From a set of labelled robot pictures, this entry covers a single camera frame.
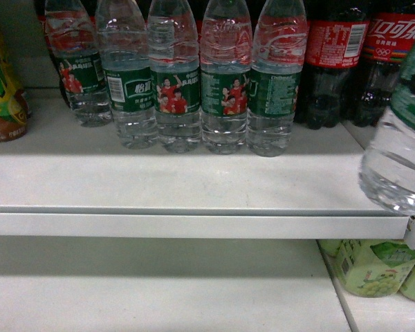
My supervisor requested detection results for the clear water bottle green label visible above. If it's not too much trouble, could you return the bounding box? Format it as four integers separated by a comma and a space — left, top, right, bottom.
45, 1, 112, 127
95, 1, 158, 149
200, 1, 252, 155
359, 44, 415, 216
147, 1, 201, 153
246, 0, 308, 157

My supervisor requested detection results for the white metal shelf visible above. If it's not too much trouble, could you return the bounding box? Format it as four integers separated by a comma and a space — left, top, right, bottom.
0, 90, 408, 239

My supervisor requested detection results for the dark cola bottle red label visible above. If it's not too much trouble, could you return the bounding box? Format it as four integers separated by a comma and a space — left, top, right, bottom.
294, 1, 370, 129
348, 1, 415, 127

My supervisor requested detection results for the yellow lemon tea bottle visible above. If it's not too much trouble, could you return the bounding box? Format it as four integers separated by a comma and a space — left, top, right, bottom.
0, 31, 28, 142

